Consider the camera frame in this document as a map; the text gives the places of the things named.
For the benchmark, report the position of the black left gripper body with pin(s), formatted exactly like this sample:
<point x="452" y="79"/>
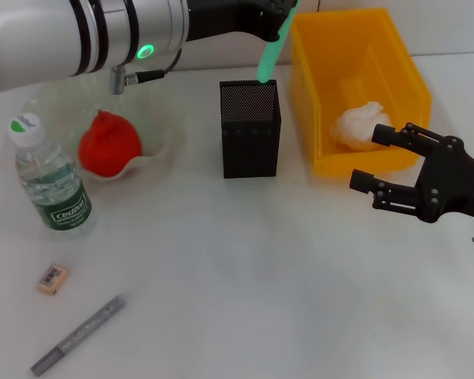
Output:
<point x="229" y="17"/>

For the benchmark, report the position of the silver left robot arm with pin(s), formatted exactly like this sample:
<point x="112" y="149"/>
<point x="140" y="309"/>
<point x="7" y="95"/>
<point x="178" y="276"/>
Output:
<point x="63" y="35"/>

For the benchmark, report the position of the red-orange toy orange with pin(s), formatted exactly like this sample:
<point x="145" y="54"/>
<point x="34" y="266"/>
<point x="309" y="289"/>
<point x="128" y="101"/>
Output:
<point x="110" y="146"/>

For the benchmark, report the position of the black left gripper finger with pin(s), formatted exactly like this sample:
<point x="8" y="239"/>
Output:
<point x="291" y="4"/>

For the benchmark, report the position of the mint green pen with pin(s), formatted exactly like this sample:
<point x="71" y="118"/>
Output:
<point x="269" y="59"/>

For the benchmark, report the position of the black mesh pen holder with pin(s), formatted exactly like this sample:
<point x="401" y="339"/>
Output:
<point x="249" y="158"/>

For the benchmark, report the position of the green glass fruit plate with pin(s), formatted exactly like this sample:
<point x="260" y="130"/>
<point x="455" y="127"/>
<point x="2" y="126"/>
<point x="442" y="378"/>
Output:
<point x="162" y="118"/>

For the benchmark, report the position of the clear green-label water bottle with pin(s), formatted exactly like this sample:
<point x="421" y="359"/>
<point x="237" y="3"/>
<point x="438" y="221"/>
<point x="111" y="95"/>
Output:
<point x="59" y="197"/>

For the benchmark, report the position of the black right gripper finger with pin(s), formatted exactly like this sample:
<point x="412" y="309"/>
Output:
<point x="361" y="181"/>
<point x="383" y="134"/>

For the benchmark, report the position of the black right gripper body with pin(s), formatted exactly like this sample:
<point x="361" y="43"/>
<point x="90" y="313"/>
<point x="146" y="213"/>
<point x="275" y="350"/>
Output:
<point x="454" y="185"/>

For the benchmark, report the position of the white paper ball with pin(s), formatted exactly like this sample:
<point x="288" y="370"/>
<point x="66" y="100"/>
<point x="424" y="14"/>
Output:
<point x="357" y="126"/>

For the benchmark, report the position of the beige eraser with barcode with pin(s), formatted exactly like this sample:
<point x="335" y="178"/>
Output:
<point x="52" y="279"/>

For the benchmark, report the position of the grey marker pen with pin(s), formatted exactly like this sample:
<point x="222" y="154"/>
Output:
<point x="83" y="329"/>

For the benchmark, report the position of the yellow plastic bin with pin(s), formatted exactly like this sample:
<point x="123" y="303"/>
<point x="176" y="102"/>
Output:
<point x="359" y="59"/>

